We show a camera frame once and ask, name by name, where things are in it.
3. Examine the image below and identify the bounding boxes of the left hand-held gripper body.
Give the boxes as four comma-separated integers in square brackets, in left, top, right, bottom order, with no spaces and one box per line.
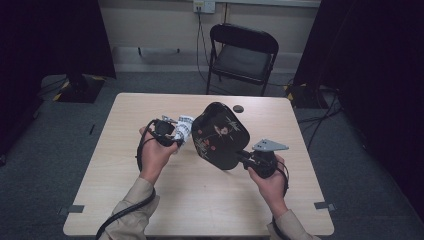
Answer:
[150,114,181,148]

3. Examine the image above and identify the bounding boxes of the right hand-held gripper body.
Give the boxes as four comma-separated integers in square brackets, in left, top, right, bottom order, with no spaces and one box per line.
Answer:
[249,138,290,180]

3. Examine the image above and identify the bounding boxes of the white patterned cloth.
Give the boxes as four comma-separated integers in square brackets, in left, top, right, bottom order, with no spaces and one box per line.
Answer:
[172,114,196,155]

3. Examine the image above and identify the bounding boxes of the person's right hand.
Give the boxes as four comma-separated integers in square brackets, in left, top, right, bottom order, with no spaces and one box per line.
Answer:
[247,154,290,220]

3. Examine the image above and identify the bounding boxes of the person's left hand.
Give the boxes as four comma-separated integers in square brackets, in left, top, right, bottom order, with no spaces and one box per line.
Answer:
[138,125,180,185]

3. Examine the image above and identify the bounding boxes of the grey tape strip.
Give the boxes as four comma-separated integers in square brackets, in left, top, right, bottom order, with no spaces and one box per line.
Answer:
[58,204,86,216]
[313,201,336,212]

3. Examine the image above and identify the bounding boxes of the black stand base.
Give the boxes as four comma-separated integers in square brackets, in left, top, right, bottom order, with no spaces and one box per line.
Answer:
[285,83,330,110]
[53,73,106,104]

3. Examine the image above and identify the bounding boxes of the black folding chair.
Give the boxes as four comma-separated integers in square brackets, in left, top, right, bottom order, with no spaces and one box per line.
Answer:
[205,23,280,98]

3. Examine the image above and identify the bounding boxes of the black curtain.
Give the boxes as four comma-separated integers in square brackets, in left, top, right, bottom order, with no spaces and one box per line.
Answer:
[293,0,424,211]
[0,0,117,158]

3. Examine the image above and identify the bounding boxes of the right hand-held gripper cable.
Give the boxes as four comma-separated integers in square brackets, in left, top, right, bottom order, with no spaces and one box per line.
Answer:
[271,165,291,240]

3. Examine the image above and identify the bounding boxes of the hand-held gripper cable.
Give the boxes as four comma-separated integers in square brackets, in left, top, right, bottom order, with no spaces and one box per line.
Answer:
[95,118,158,240]
[271,165,291,240]

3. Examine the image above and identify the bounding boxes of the black floor cables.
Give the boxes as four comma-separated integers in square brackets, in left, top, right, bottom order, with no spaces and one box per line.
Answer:
[297,84,345,152]
[37,77,70,100]

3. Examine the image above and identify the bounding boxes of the left hand-held gripper cable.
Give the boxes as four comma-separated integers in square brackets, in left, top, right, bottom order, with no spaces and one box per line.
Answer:
[95,118,158,240]

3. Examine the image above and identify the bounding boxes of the black socket cable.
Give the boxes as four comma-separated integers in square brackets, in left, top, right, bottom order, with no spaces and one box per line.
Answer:
[195,6,214,86]

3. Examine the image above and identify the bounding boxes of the white wall socket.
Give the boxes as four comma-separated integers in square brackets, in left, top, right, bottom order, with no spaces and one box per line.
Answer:
[193,0,216,15]

